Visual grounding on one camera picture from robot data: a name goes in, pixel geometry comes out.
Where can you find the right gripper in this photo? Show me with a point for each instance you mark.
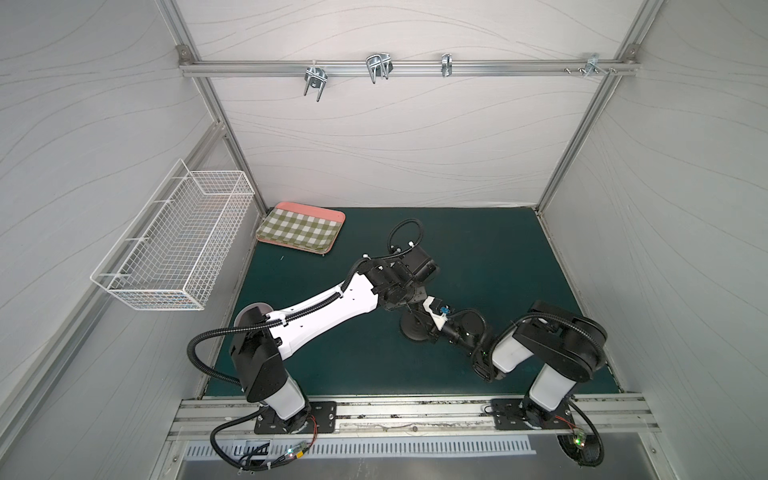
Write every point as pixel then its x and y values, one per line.
pixel 452 330

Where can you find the black round stand base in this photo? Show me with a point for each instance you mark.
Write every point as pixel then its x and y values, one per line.
pixel 416 334

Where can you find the metal double hook clamp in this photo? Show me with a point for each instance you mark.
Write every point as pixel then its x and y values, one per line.
pixel 379 65

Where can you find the metal U-bolt clamp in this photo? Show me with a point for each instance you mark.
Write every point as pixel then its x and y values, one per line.
pixel 316 79

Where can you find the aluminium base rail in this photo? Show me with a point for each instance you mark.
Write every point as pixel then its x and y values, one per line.
pixel 422 415

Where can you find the white slotted cable duct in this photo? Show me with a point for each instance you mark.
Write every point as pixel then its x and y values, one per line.
pixel 375 447

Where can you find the small metal bracket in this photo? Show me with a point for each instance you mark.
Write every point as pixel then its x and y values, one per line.
pixel 446 65

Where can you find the white wire basket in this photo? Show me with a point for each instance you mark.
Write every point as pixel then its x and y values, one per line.
pixel 170 255

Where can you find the metal corner bracket bolts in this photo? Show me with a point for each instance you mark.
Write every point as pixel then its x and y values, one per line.
pixel 592 67

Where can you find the horizontal aluminium top rail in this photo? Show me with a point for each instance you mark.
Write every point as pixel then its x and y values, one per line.
pixel 401 68

